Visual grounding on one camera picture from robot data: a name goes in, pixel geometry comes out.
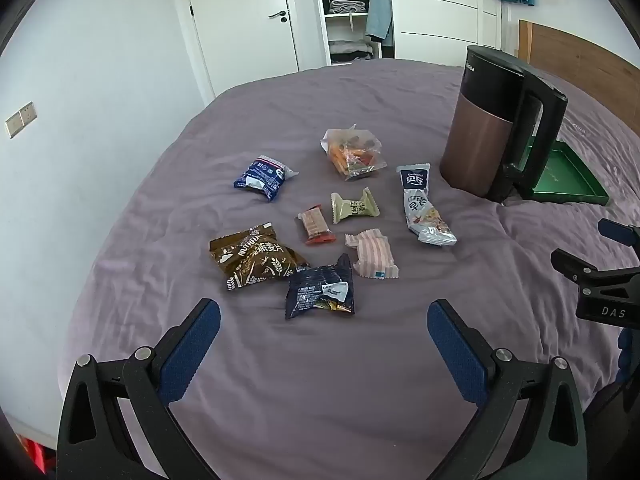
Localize double wall switch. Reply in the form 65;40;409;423
5;101;38;139

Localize white wardrobe door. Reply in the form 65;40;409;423
387;0;502;67

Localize long grey nut packet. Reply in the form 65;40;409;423
396;162;458;247

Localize brown oat snack packet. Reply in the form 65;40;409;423
208;221;311;292

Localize clear bag of orange snacks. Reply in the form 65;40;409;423
321;124;389;182

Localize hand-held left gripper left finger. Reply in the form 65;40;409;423
56;298;222;480

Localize pink striped snack packet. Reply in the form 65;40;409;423
344;228;401;279

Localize dark navy snack packet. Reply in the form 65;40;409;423
284;253;356;321

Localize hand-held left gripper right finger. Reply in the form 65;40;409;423
426;299;588;480

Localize grey-blue hanging garment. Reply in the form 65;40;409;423
364;0;393;47

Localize green tray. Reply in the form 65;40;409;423
517;140;612;207

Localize wooden headboard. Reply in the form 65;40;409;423
517;19;640;106

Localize green candy packet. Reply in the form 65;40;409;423
330;187;378;225

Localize open white wardrobe shelves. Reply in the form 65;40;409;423
311;0;397;67

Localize brown and black electric kettle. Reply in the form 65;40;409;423
440;45;569;204

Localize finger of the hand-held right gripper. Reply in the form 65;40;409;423
598;218;640;247
550;248;640;292

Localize blue and white snack packet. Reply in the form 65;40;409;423
233;154;300;203

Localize dark folded clothes pile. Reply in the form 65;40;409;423
328;39;376;64

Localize red-edged clear biscuit packet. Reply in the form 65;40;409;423
297;204;338;247

